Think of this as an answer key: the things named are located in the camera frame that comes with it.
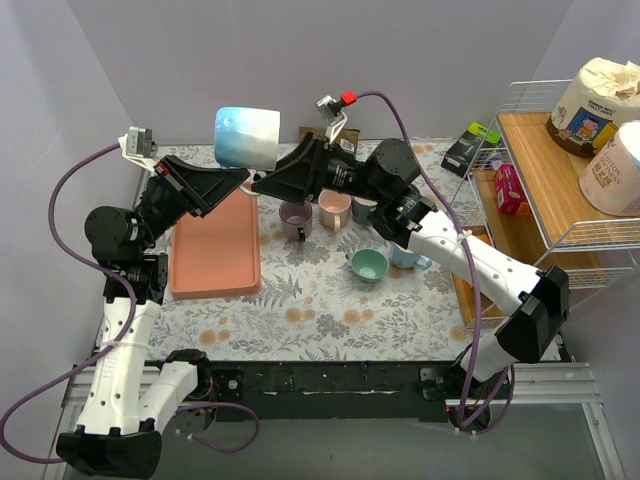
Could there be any dark teal faceted mug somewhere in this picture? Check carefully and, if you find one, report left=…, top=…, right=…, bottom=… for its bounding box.
left=351, top=196, right=377, bottom=226

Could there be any pink mug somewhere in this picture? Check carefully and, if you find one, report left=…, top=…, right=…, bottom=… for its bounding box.
left=318, top=190, right=351, bottom=232

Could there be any green mug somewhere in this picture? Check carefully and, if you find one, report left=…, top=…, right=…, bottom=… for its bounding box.
left=345, top=248, right=389, bottom=283

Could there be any salmon pink tray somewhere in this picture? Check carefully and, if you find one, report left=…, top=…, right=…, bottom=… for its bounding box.
left=169, top=190, right=262, bottom=300

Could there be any purple cable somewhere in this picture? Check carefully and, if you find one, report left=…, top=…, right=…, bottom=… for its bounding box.
left=354, top=90, right=516, bottom=434
left=0, top=142, right=261, bottom=461

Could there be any pink toilet paper roll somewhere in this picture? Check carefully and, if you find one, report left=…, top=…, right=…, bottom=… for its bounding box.
left=579, top=120, right=640, bottom=217

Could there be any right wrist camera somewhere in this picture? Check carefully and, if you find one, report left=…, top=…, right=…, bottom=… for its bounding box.
left=316, top=91, right=358, bottom=144

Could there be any black green box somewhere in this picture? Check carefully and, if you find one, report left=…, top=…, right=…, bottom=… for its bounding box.
left=440, top=122, right=502, bottom=178

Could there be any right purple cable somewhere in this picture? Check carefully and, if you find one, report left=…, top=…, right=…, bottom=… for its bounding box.
left=354, top=90, right=516, bottom=434

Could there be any magenta tissue pack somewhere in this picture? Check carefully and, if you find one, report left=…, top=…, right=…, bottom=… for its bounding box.
left=494, top=164, right=533, bottom=216

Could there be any purple mug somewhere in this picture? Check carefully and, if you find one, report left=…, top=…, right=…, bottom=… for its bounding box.
left=279, top=201, right=313, bottom=243

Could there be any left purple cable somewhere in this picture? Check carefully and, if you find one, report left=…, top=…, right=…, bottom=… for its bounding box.
left=0, top=142, right=261, bottom=461

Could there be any light blue mug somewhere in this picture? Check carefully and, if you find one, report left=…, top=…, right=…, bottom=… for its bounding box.
left=390, top=243, right=432, bottom=271
left=214, top=106, right=281, bottom=173

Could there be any cartoon toilet paper roll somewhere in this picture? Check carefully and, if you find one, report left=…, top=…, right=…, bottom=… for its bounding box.
left=546, top=57, right=639, bottom=158

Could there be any brown snack bag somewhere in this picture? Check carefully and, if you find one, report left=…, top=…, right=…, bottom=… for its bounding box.
left=299, top=127, right=361, bottom=153

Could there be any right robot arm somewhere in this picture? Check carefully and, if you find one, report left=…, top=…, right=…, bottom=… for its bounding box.
left=245, top=135, right=569, bottom=398

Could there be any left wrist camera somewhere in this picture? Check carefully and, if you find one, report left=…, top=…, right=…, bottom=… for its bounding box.
left=118, top=126, right=157, bottom=172

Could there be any white wire shelf rack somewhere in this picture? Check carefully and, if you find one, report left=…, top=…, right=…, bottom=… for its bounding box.
left=452, top=79, right=639, bottom=305

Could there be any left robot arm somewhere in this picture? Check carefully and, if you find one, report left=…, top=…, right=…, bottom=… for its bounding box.
left=56, top=155, right=249, bottom=479

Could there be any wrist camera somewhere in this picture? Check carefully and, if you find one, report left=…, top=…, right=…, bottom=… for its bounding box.
left=316, top=91, right=358, bottom=144
left=118, top=126, right=157, bottom=172

